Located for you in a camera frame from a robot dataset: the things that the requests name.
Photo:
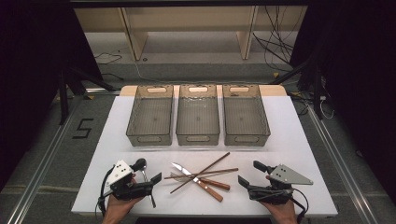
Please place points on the smoky clear plastic bin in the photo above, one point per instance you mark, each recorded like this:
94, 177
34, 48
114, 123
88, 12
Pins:
151, 116
198, 116
246, 116

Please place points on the black curtain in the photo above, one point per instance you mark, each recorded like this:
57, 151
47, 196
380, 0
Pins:
364, 77
34, 77

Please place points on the aluminium floor rail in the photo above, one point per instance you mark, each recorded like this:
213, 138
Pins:
342, 168
40, 168

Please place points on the brown wooden chopstick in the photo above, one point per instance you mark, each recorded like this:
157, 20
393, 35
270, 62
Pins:
224, 170
214, 162

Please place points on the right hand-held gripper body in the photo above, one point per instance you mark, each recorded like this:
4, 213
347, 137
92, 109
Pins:
277, 191

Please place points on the person's right hand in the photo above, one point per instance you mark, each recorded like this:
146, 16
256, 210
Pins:
283, 213

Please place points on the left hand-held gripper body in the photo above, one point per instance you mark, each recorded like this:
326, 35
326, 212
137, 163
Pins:
124, 188

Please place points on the light wooden shelf unit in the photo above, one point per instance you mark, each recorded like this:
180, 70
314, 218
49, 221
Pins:
186, 18

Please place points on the person's left hand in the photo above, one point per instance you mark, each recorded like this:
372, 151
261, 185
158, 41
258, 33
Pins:
116, 210

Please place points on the black tripod stand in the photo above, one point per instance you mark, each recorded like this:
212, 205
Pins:
308, 84
71, 87

